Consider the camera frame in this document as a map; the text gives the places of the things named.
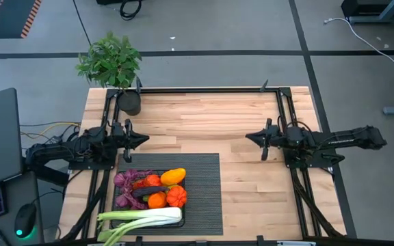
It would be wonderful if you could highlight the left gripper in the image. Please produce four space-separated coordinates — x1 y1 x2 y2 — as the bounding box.
109 118 150 163

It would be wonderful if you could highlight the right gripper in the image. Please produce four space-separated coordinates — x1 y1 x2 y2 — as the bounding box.
245 118 310 161

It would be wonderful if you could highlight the purple beet bunch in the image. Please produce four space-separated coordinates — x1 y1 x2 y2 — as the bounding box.
113 168 155 211

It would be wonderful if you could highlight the yellow bell pepper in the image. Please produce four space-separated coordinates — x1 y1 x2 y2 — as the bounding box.
160 167 187 187

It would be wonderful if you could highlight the dark purple eggplant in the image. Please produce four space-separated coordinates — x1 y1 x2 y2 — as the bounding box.
131 186 170 198

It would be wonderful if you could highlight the round orange fruit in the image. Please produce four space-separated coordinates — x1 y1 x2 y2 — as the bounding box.
147 191 168 210

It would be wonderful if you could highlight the white and green leek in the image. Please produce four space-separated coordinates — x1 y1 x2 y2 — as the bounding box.
96 206 183 246

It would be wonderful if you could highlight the black wire basket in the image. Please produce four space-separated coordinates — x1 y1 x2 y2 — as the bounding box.
110 168 187 229

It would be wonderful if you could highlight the grey woven placemat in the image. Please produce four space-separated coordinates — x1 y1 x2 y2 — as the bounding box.
114 152 224 236

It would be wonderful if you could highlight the potted green plant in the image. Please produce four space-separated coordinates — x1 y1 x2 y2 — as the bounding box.
75 30 143 117

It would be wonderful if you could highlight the black power adapter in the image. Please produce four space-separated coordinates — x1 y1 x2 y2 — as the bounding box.
44 135 64 146

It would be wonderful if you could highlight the dark side desk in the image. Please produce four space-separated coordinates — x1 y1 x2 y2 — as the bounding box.
0 170 47 246

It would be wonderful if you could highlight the black computer mouse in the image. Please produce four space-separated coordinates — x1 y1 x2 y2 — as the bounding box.
13 202 38 239

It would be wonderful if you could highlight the black desk base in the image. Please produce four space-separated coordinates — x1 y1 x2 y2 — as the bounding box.
340 0 394 27

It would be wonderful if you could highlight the orange striped floor mat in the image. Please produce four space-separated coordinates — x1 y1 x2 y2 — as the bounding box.
0 0 44 40

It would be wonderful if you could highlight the black aluminium table frame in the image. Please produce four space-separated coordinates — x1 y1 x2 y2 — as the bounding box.
62 87 347 246

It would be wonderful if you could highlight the yellow cable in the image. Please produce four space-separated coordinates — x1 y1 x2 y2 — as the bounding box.
21 121 81 139

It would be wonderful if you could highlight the coiled black cable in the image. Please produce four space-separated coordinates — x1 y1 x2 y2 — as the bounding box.
119 0 144 21

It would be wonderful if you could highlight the thin black floor cable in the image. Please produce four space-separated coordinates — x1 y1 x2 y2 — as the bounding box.
72 0 92 47

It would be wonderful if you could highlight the white floor cable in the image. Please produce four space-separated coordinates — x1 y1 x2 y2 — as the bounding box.
325 17 394 76

